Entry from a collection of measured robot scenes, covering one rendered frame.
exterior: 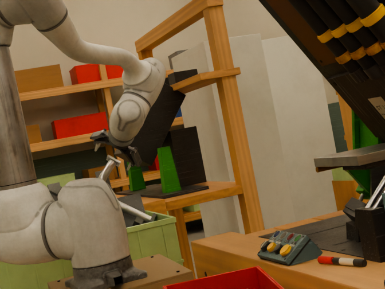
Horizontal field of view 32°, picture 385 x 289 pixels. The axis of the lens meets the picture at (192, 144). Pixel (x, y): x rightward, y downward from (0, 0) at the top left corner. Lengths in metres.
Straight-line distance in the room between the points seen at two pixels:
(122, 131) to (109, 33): 6.66
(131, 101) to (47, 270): 0.60
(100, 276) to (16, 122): 0.46
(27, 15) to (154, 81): 0.55
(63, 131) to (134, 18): 1.88
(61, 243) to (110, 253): 0.13
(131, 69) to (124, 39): 6.65
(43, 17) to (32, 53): 6.73
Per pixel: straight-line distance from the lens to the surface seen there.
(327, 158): 1.36
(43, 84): 7.97
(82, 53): 1.95
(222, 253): 1.86
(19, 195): 1.82
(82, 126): 7.97
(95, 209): 1.72
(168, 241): 2.29
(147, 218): 2.49
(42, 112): 8.47
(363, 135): 1.59
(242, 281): 1.48
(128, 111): 2.10
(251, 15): 9.50
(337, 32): 1.26
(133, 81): 2.17
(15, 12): 1.82
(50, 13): 1.82
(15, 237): 1.83
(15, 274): 2.22
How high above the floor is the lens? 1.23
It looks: 1 degrees down
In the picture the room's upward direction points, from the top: 11 degrees counter-clockwise
